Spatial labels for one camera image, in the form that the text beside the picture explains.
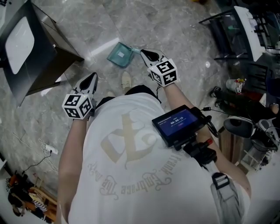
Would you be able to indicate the person's right beige shoe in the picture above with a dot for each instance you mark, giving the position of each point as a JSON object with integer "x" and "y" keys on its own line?
{"x": 126, "y": 81}

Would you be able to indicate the person's right forearm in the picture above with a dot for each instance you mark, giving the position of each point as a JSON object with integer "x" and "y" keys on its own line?
{"x": 175, "y": 96}

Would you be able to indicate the dark wooden side table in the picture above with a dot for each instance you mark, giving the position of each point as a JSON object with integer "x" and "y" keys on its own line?
{"x": 54, "y": 59}

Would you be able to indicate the person's beige shoe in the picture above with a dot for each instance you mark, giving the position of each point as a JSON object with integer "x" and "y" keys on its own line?
{"x": 110, "y": 94}
{"x": 126, "y": 81}

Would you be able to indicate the black frame glass table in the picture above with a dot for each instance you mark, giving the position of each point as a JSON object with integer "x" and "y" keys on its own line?
{"x": 247, "y": 28}

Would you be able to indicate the orange wooden chair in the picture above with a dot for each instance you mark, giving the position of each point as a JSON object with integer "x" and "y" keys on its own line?
{"x": 46, "y": 201}

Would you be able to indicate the person's left forearm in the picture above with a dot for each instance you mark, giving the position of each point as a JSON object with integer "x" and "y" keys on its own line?
{"x": 70, "y": 153}

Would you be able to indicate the white bucket with items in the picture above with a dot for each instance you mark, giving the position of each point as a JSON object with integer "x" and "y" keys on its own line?
{"x": 233, "y": 85}

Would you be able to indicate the white shelled black seat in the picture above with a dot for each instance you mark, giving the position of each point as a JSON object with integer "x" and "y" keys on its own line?
{"x": 238, "y": 127}

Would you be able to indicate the white rounded panel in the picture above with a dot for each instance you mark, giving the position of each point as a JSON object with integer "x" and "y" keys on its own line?
{"x": 19, "y": 43}

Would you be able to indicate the person's black shorts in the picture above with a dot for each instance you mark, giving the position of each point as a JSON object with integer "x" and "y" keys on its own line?
{"x": 140, "y": 89}

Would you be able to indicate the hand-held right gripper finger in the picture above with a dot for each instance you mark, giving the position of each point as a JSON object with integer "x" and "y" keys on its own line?
{"x": 162, "y": 54}
{"x": 148, "y": 64}

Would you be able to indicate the small black monitor screen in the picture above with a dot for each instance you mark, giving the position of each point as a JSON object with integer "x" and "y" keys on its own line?
{"x": 175, "y": 123}

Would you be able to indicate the brown wooden board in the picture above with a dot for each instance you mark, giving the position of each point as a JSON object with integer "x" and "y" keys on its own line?
{"x": 229, "y": 146}

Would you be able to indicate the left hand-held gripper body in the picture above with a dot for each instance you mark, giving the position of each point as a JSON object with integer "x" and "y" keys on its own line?
{"x": 75, "y": 106}

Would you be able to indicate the person's white printed t-shirt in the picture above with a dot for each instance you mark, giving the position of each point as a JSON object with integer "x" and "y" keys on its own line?
{"x": 135, "y": 179}

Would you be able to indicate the black monitor mount clamp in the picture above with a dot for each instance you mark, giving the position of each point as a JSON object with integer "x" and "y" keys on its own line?
{"x": 201, "y": 153}

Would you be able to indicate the teal plastic dustpan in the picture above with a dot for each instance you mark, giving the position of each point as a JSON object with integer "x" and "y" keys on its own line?
{"x": 119, "y": 56}

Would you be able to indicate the person's left beige shoe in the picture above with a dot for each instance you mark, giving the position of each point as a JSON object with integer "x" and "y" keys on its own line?
{"x": 110, "y": 94}

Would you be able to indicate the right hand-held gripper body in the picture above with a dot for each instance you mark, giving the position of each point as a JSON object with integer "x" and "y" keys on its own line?
{"x": 164, "y": 72}

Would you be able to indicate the white power strip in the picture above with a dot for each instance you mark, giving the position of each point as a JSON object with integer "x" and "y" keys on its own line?
{"x": 52, "y": 149}

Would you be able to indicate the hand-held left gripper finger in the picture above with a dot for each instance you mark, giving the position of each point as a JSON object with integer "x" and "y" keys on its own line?
{"x": 82, "y": 79}
{"x": 95, "y": 85}

